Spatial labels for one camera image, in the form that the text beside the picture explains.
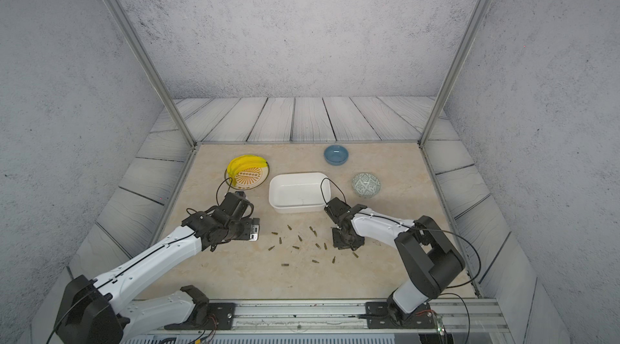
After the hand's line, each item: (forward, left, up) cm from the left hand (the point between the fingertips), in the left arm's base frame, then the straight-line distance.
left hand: (253, 228), depth 82 cm
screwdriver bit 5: (-3, -15, -9) cm, 18 cm away
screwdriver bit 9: (-3, -25, -10) cm, 27 cm away
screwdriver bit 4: (-3, -5, -9) cm, 11 cm away
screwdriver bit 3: (+4, -12, -9) cm, 15 cm away
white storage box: (+22, -14, -11) cm, 28 cm away
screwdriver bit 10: (-8, -21, -10) cm, 24 cm away
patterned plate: (+29, +8, -9) cm, 31 cm away
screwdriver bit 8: (-2, -22, -10) cm, 24 cm away
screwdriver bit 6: (0, -16, -9) cm, 18 cm away
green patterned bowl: (+23, -43, -8) cm, 49 cm away
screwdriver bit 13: (-9, -10, -9) cm, 17 cm away
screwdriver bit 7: (+3, -21, -9) cm, 23 cm away
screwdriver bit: (+3, -6, -10) cm, 12 cm away
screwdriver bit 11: (-8, -27, -9) cm, 30 cm away
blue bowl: (+40, -31, -7) cm, 51 cm away
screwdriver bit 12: (-6, -35, -9) cm, 36 cm away
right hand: (-2, -32, -9) cm, 33 cm away
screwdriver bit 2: (-1, -8, -9) cm, 12 cm away
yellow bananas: (+34, +10, -4) cm, 35 cm away
